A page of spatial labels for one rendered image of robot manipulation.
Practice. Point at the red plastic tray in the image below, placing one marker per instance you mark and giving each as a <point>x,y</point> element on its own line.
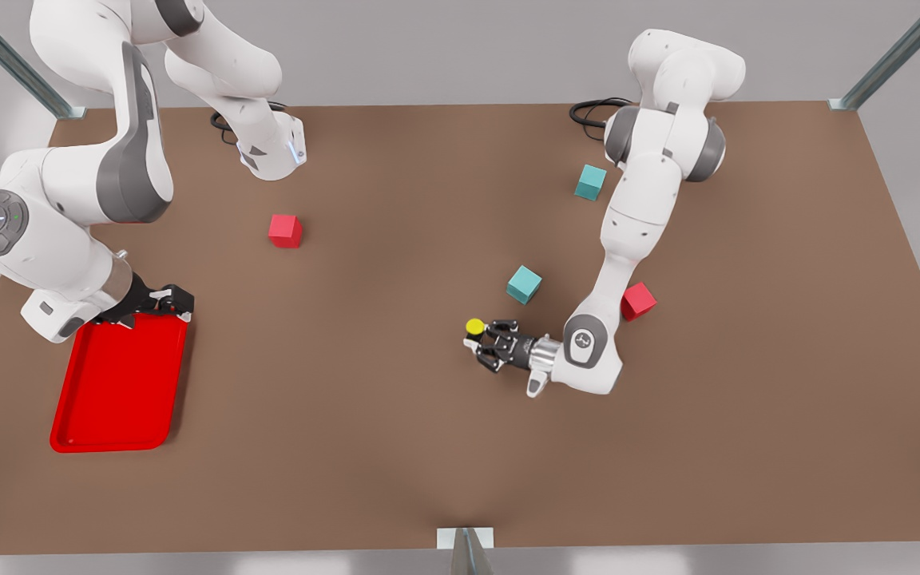
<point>118,387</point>

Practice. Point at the teal cube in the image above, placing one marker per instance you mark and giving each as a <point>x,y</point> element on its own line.
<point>524,285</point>
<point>590,183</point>

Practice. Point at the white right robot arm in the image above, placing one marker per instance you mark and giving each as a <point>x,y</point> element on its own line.
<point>69,184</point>

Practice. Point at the small yellow round piece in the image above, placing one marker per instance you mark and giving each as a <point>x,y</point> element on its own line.
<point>474,327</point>

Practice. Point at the red cube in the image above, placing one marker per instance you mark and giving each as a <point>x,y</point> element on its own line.
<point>639,302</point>
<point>284,231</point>

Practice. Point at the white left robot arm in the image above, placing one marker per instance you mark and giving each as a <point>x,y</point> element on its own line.
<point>644,200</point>

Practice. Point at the silver frame post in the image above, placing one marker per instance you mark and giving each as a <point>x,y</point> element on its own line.
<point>466,547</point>
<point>891,60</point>
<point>13,64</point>

